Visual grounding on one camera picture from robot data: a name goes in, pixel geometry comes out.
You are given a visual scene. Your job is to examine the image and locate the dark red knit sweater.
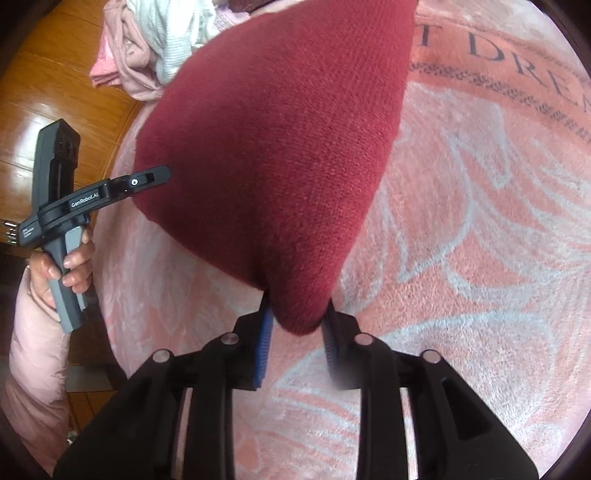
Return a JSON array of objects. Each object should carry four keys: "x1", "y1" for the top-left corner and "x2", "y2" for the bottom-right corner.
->
[{"x1": 134, "y1": 1, "x2": 417, "y2": 335}]

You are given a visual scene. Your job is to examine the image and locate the left forearm pink sleeve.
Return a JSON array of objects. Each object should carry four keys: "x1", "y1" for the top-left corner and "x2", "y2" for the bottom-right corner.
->
[{"x1": 1, "y1": 268, "x2": 70, "y2": 474}]

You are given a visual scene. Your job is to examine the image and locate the left hand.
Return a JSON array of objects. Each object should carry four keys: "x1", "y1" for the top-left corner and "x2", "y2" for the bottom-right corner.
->
[{"x1": 27, "y1": 227, "x2": 98, "y2": 310}]

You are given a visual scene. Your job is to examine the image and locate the pink floral bed blanket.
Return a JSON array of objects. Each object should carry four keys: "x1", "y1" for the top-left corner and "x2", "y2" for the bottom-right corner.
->
[{"x1": 94, "y1": 1, "x2": 590, "y2": 479}]

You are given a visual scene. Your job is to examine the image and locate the white ribbed knit garment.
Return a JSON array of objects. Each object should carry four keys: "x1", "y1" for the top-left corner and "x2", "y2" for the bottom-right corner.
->
[{"x1": 126, "y1": 0, "x2": 219, "y2": 85}]

